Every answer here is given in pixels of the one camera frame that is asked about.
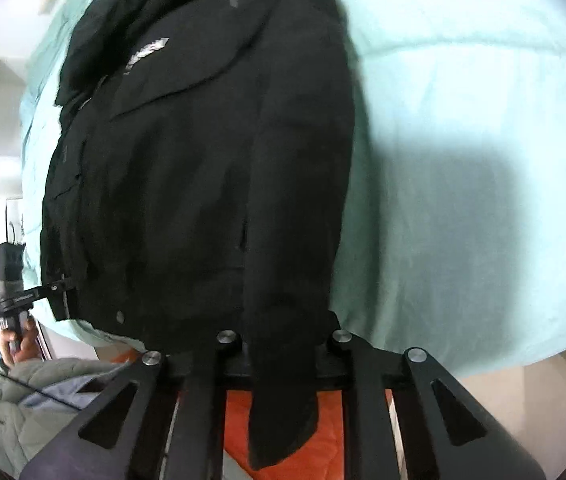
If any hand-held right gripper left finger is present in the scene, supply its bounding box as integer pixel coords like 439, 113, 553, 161
18, 330, 241, 480

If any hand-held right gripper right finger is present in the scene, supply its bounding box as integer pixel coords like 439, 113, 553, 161
330, 329, 549, 480

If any orange cloth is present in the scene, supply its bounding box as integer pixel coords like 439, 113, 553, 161
108, 349, 396, 480

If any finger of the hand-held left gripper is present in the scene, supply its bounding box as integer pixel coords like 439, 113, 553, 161
23, 274, 78, 306

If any teal quilted comforter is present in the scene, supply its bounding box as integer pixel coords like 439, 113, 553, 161
17, 0, 566, 382

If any black hooded jacket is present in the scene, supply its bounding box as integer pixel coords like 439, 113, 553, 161
40, 0, 356, 472

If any thin black cable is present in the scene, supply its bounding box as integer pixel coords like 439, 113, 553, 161
0, 314, 86, 413

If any person's left hand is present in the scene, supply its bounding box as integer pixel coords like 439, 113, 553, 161
0, 312, 42, 365

